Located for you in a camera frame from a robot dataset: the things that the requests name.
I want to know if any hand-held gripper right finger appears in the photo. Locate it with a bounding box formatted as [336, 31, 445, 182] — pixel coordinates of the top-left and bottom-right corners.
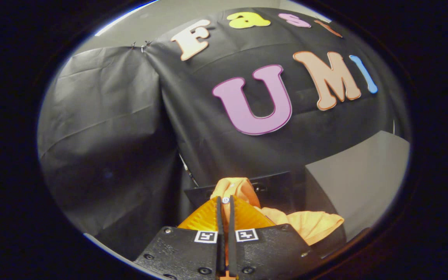
[227, 196, 322, 280]

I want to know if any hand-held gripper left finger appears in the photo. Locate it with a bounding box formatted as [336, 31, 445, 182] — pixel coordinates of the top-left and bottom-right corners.
[134, 196, 226, 280]

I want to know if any orange shirt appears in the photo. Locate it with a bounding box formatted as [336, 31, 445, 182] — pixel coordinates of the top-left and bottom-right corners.
[210, 178, 344, 245]

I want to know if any white and grey cabinet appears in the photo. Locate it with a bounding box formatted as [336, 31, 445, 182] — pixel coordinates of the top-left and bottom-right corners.
[305, 131, 410, 242]

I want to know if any black backdrop cloth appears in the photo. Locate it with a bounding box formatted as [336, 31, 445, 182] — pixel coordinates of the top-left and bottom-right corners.
[37, 7, 407, 261]

